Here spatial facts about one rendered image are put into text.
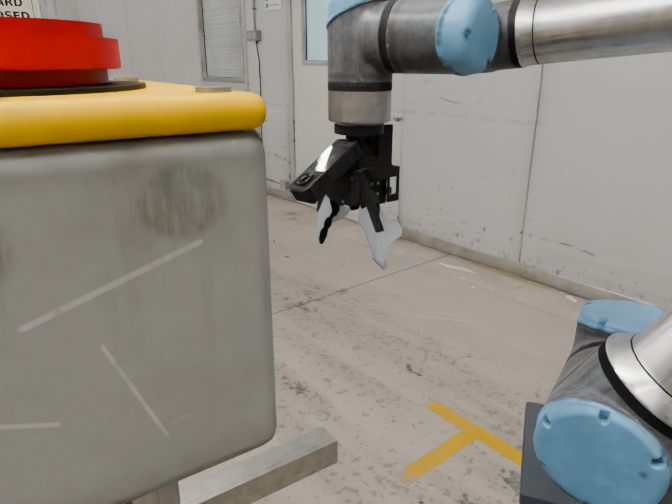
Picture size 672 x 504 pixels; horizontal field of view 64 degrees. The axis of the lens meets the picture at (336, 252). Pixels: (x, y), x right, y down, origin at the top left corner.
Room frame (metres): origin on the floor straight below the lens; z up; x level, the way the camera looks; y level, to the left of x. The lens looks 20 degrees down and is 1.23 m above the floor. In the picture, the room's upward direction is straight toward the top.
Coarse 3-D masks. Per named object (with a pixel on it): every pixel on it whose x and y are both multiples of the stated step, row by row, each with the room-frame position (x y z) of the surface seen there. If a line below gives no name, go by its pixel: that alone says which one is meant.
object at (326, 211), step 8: (328, 200) 0.81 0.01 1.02; (320, 208) 0.82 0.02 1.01; (328, 208) 0.81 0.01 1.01; (336, 208) 0.80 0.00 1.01; (344, 208) 0.84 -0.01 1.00; (320, 216) 0.82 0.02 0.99; (328, 216) 0.81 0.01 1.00; (336, 216) 0.84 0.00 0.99; (344, 216) 0.86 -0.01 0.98; (320, 224) 0.82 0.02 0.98; (328, 224) 0.82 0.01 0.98; (320, 232) 0.82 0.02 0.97; (320, 240) 0.83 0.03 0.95
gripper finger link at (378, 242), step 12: (360, 216) 0.75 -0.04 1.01; (384, 216) 0.76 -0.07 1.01; (372, 228) 0.73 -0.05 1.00; (384, 228) 0.75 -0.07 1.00; (396, 228) 0.76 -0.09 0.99; (372, 240) 0.73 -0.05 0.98; (384, 240) 0.73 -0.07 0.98; (372, 252) 0.73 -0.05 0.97; (384, 252) 0.72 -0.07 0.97; (384, 264) 0.72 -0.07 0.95
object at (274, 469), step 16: (320, 432) 0.50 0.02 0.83; (272, 448) 0.47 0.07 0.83; (288, 448) 0.47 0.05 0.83; (304, 448) 0.47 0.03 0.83; (320, 448) 0.47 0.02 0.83; (336, 448) 0.49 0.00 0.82; (240, 464) 0.45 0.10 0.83; (256, 464) 0.45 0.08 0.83; (272, 464) 0.45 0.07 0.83; (288, 464) 0.45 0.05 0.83; (304, 464) 0.46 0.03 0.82; (320, 464) 0.47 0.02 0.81; (208, 480) 0.43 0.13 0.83; (224, 480) 0.43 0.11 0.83; (240, 480) 0.43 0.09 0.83; (256, 480) 0.43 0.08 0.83; (272, 480) 0.44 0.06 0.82; (288, 480) 0.45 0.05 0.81; (192, 496) 0.41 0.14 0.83; (208, 496) 0.41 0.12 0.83; (224, 496) 0.41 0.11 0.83; (240, 496) 0.42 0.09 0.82; (256, 496) 0.43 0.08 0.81
